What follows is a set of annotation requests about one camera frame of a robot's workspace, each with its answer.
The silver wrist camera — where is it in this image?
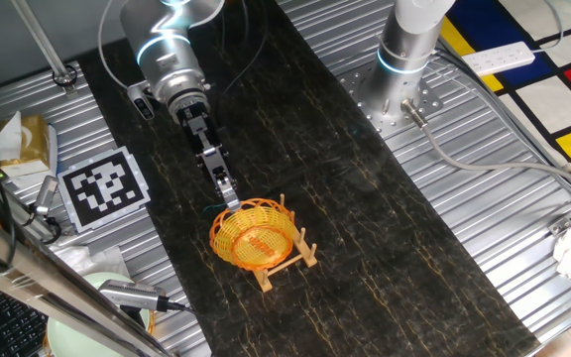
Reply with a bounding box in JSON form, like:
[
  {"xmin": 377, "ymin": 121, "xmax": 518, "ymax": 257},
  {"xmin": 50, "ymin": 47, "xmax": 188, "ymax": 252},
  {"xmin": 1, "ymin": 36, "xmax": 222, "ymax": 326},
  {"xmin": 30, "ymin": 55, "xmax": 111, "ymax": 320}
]
[{"xmin": 126, "ymin": 81, "xmax": 157, "ymax": 121}]

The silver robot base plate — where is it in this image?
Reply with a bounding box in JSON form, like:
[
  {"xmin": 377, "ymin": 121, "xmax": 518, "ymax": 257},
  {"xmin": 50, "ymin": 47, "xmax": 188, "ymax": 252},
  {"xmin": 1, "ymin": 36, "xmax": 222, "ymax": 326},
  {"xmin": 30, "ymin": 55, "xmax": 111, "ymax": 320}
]
[{"xmin": 337, "ymin": 63, "xmax": 444, "ymax": 140}]

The wooden dish rack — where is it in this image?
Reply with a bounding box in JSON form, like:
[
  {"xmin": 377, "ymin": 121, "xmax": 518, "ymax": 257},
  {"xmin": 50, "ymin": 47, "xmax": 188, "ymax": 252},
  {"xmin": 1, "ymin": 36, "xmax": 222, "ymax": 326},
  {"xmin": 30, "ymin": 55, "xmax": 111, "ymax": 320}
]
[{"xmin": 253, "ymin": 192, "xmax": 319, "ymax": 294}]

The silver camera on stand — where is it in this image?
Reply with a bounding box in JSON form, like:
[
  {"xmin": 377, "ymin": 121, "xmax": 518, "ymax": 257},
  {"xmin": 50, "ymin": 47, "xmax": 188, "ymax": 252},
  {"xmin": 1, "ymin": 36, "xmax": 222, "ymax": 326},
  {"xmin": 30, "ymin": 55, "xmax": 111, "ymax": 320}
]
[{"xmin": 98, "ymin": 279, "xmax": 168, "ymax": 313}]

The black camera cable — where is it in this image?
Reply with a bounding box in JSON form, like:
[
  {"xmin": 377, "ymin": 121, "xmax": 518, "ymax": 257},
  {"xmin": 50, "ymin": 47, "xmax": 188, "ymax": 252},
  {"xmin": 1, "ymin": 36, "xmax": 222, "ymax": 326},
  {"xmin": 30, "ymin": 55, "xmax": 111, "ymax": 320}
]
[{"xmin": 159, "ymin": 298, "xmax": 197, "ymax": 316}]

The pale green plate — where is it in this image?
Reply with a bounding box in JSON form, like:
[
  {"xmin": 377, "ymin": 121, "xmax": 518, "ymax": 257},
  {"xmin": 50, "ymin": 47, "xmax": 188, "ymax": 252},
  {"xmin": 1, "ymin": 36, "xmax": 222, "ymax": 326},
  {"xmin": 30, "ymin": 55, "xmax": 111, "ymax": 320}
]
[{"xmin": 46, "ymin": 271, "xmax": 152, "ymax": 357}]

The metal pole with clamp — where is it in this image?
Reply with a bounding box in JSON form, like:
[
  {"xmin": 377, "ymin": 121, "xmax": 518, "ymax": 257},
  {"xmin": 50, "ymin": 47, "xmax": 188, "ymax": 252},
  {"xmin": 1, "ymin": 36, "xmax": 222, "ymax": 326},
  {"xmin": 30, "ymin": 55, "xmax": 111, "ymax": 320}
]
[{"xmin": 10, "ymin": 0, "xmax": 78, "ymax": 96}]

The grey power strip cable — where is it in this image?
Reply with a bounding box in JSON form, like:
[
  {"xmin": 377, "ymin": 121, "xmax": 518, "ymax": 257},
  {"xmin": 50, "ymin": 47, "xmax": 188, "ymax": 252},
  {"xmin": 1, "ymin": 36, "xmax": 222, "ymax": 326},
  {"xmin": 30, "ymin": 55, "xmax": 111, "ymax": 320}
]
[{"xmin": 531, "ymin": 0, "xmax": 564, "ymax": 54}]

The grey conduit cable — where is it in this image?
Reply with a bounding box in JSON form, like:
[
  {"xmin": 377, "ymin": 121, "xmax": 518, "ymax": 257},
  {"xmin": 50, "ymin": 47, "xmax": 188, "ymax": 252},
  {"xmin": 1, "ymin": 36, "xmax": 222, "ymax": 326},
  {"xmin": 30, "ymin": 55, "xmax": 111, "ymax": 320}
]
[{"xmin": 400, "ymin": 97, "xmax": 571, "ymax": 195}]

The black marble pattern mat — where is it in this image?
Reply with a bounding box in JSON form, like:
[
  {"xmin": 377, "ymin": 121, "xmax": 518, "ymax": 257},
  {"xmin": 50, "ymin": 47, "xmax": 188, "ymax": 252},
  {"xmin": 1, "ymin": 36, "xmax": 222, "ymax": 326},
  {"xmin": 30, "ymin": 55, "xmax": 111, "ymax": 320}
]
[{"xmin": 76, "ymin": 0, "xmax": 542, "ymax": 357}]

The small silver camera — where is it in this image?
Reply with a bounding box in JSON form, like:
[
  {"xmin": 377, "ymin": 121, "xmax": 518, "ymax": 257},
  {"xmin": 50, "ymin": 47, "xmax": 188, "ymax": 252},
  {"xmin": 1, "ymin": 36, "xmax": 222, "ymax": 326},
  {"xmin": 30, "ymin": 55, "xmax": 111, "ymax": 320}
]
[{"xmin": 34, "ymin": 175, "xmax": 61, "ymax": 217}]

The white power strip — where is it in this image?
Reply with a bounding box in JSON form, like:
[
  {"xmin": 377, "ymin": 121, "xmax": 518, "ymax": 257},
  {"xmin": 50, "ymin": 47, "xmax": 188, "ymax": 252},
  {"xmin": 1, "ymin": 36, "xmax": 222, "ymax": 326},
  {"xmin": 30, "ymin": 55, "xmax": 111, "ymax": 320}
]
[{"xmin": 461, "ymin": 41, "xmax": 537, "ymax": 78}]

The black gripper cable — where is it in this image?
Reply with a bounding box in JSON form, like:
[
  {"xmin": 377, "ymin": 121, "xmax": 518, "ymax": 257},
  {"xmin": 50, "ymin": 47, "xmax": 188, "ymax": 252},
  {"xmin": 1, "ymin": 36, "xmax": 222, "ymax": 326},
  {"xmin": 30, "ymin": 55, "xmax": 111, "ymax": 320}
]
[{"xmin": 215, "ymin": 0, "xmax": 270, "ymax": 130}]

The orange woven oval basket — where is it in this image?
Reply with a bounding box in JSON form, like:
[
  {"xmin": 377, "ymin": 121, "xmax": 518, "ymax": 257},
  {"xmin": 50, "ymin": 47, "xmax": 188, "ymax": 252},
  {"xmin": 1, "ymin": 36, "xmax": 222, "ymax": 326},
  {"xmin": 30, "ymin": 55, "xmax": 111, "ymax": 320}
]
[{"xmin": 209, "ymin": 197, "xmax": 299, "ymax": 272}]

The thin wrist camera cable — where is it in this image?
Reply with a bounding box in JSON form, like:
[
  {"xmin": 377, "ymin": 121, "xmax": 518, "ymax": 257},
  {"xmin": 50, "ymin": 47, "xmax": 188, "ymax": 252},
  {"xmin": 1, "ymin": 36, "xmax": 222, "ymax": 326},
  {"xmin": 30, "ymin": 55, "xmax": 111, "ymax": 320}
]
[{"xmin": 97, "ymin": 0, "xmax": 136, "ymax": 90}]

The black white marker board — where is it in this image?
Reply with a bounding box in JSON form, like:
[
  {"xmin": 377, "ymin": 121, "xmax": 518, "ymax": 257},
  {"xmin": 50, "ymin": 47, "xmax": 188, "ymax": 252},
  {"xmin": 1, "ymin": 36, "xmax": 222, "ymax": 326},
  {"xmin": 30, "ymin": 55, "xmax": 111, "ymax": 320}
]
[{"xmin": 56, "ymin": 145, "xmax": 152, "ymax": 234}]

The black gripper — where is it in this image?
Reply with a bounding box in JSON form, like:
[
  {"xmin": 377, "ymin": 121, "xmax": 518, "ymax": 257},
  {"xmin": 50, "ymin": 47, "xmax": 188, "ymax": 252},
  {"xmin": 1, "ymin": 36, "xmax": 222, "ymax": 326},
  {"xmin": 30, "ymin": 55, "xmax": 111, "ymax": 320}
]
[{"xmin": 174, "ymin": 101, "xmax": 242, "ymax": 213}]

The shiny metal bar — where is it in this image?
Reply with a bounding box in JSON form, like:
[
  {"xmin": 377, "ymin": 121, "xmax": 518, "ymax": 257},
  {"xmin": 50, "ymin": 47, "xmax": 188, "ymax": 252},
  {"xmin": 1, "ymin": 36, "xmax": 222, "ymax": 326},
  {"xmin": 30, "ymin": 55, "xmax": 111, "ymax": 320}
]
[{"xmin": 0, "ymin": 202, "xmax": 177, "ymax": 357}]

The white crumpled plastic bag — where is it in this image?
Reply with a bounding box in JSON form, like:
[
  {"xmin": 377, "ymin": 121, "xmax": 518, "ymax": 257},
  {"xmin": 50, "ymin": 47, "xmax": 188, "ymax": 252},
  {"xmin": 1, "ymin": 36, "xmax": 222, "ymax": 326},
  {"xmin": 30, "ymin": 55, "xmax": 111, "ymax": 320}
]
[{"xmin": 50, "ymin": 245, "xmax": 133, "ymax": 279}]

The black keyboard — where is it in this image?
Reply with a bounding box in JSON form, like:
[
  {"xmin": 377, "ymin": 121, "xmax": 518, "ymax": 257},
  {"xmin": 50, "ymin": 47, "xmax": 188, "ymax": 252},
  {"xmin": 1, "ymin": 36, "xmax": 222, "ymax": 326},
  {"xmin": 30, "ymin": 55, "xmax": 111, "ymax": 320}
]
[{"xmin": 0, "ymin": 280, "xmax": 49, "ymax": 357}]

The yellow tissue box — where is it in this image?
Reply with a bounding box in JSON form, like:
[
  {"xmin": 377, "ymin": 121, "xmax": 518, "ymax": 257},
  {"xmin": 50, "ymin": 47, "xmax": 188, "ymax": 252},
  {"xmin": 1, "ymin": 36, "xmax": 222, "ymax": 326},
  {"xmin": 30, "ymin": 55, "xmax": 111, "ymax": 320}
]
[{"xmin": 0, "ymin": 109, "xmax": 58, "ymax": 179}]

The black camera clamp mount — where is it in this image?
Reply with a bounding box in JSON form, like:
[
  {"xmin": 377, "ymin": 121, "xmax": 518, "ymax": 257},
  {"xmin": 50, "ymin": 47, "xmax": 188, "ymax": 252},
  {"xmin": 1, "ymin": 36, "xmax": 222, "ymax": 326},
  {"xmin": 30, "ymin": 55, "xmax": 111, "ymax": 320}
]
[{"xmin": 20, "ymin": 202, "xmax": 63, "ymax": 245}]

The colourful block pattern rug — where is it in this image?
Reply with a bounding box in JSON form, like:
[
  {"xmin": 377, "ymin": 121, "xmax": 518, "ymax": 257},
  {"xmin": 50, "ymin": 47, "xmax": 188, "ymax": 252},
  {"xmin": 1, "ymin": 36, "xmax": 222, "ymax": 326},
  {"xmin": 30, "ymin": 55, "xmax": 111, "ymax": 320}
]
[{"xmin": 438, "ymin": 0, "xmax": 571, "ymax": 165}]

